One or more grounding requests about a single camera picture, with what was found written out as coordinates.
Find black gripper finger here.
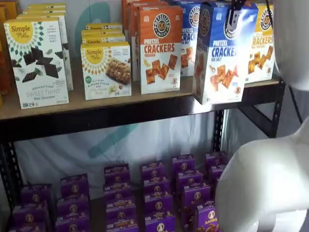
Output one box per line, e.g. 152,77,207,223
227,0,252,24

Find blue sea salt pretzel cracker box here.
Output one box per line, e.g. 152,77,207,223
192,1,259,106
169,0,206,77

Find yellow pretzel cracker box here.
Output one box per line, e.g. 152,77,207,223
244,2,276,84

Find orange cheddar pretzel cracker box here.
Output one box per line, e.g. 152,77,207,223
121,0,155,42
127,1,170,82
135,5,184,95

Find Simple Mills almond bars box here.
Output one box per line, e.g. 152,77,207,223
85,22,123,32
81,29,126,45
80,41,132,101

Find purple Annie's snack box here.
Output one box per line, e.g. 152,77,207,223
106,216,139,232
208,164,228,181
55,214,92,232
8,220,48,232
171,154,197,174
105,199,137,219
56,195,92,218
142,178,170,195
143,192,173,215
20,184,53,205
205,151,229,168
182,204,222,232
59,173,90,198
176,170,204,188
103,183,134,203
103,164,131,186
181,184,211,207
144,212,176,232
12,201,49,224
140,161,168,181

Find Simple Mills sweet thins box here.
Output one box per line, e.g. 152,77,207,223
27,2,67,11
16,13,74,91
22,9,67,15
3,16,70,110

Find wooden shelf board with crackers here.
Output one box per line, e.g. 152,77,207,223
0,72,281,121

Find black cable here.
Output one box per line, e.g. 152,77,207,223
288,84,304,122
265,0,275,28

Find black metal shelf frame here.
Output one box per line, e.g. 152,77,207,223
0,76,287,232

